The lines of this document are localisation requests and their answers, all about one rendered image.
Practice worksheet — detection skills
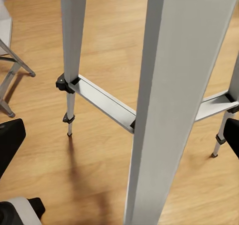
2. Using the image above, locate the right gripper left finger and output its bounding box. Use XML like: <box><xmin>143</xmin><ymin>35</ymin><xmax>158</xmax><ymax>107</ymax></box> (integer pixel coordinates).
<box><xmin>0</xmin><ymin>118</ymin><xmax>26</xmax><ymax>178</ymax></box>

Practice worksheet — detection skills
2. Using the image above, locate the camera tripod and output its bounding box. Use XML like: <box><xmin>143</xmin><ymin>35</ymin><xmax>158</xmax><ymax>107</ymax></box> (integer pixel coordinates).
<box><xmin>56</xmin><ymin>0</ymin><xmax>239</xmax><ymax>225</ymax></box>

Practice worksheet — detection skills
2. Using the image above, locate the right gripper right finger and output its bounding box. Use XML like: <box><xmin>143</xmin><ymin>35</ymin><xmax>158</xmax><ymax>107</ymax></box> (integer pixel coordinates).
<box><xmin>223</xmin><ymin>118</ymin><xmax>239</xmax><ymax>158</ymax></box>

